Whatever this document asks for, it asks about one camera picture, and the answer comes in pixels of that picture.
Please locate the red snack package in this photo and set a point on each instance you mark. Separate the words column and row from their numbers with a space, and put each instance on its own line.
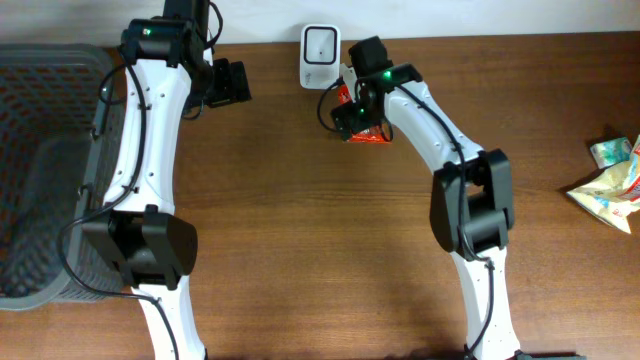
column 370, row 136

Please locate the white barcode scanner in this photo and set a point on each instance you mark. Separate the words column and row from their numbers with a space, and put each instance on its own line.
column 320, row 52

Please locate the beige snack bag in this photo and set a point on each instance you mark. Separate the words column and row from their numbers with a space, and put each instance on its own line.
column 614, row 194

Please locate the green tissue pack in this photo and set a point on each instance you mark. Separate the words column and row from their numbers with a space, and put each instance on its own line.
column 611, row 152

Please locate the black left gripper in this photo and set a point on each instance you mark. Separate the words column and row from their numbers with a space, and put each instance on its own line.
column 234, row 83

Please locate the grey plastic mesh basket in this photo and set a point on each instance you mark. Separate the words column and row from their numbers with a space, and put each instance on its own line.
column 59, row 148

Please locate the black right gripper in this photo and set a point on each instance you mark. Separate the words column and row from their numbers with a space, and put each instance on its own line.
column 352, row 111

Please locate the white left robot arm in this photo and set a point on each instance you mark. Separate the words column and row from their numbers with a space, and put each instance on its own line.
column 170, row 70

